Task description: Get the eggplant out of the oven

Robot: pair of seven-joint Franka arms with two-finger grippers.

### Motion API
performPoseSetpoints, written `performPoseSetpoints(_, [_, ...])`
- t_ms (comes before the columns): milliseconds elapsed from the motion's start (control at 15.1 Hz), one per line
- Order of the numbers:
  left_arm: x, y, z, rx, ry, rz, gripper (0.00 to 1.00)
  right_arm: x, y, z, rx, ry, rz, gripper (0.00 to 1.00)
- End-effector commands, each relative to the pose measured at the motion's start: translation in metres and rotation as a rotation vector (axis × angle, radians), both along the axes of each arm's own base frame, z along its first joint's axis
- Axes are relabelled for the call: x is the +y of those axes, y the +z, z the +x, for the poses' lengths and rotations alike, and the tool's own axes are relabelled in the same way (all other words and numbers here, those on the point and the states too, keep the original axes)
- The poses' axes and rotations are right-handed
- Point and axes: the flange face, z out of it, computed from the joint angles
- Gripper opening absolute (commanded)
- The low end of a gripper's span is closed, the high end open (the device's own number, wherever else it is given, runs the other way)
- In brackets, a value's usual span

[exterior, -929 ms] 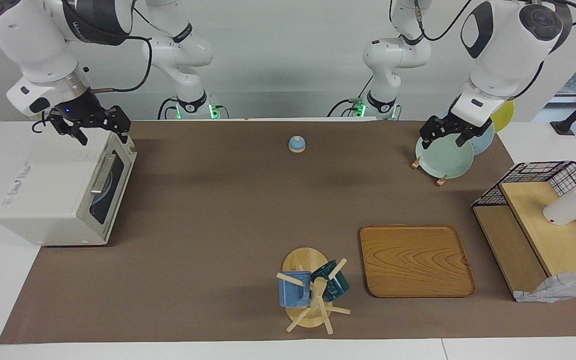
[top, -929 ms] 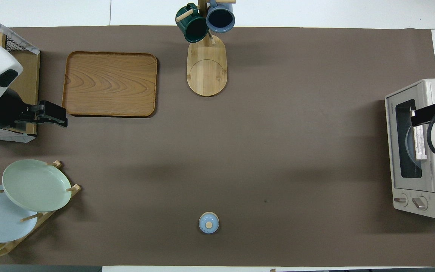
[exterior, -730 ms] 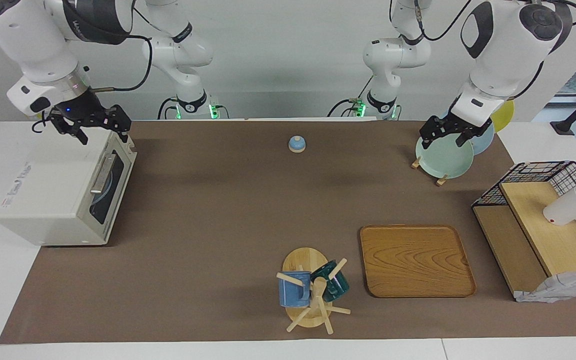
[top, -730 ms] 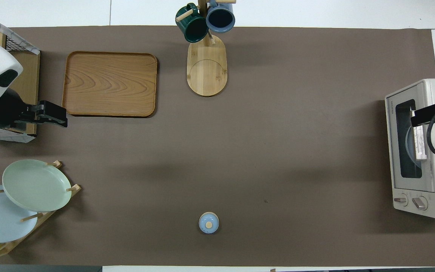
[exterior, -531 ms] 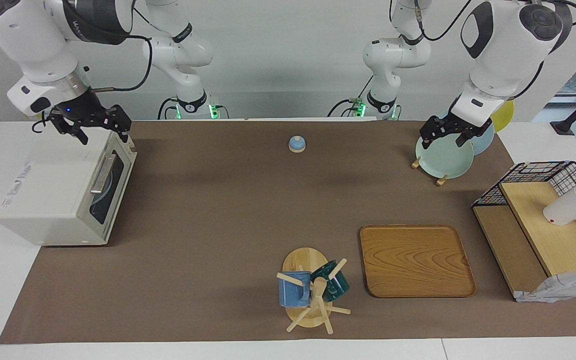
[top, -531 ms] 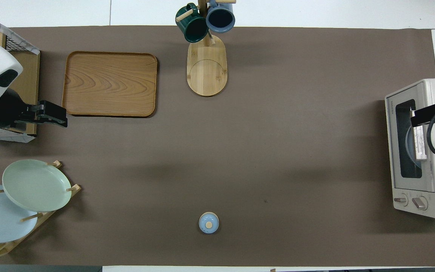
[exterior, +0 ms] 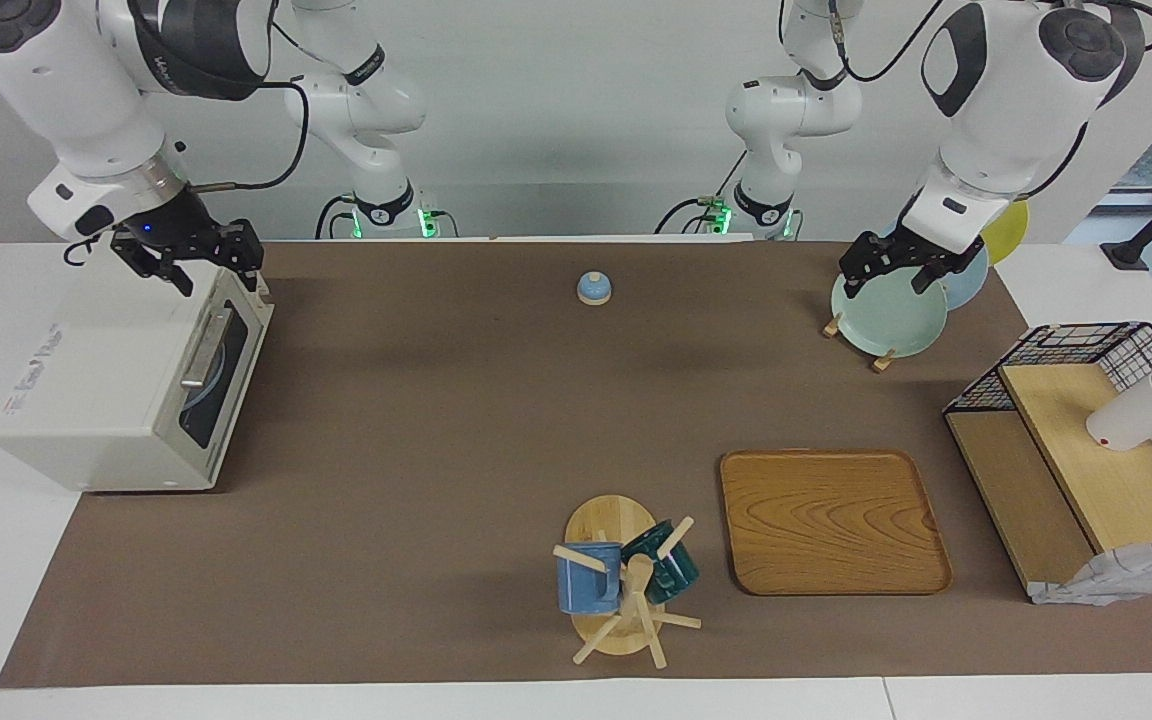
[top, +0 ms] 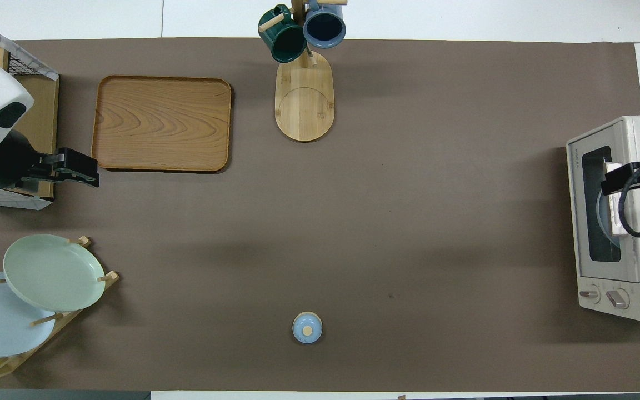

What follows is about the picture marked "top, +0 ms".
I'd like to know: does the wooden tray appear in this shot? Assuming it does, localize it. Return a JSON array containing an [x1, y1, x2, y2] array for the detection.
[[91, 75, 233, 173]]

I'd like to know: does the dark green mug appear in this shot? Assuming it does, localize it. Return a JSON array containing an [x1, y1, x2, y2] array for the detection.
[[258, 4, 308, 63]]

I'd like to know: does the wooden plate rack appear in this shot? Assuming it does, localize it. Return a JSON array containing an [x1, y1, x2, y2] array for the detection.
[[0, 236, 121, 381]]

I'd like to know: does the wire and wood shelf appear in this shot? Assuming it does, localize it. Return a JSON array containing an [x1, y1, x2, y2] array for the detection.
[[0, 12, 59, 211]]

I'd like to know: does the wooden mug tree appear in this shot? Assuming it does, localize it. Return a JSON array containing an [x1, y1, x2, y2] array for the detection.
[[258, 0, 348, 143]]

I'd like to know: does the brown table mat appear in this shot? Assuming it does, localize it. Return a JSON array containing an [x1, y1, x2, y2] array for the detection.
[[0, 37, 640, 392]]

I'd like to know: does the blue mug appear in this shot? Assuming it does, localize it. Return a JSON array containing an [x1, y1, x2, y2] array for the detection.
[[303, 0, 347, 49]]

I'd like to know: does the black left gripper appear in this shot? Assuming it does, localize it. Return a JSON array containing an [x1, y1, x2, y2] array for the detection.
[[20, 147, 100, 188]]

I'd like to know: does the pale green plate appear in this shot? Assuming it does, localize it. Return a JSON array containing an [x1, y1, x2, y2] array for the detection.
[[3, 234, 106, 312]]

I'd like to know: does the toaster oven glass door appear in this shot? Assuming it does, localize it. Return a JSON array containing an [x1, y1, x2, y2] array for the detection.
[[567, 123, 640, 283]]

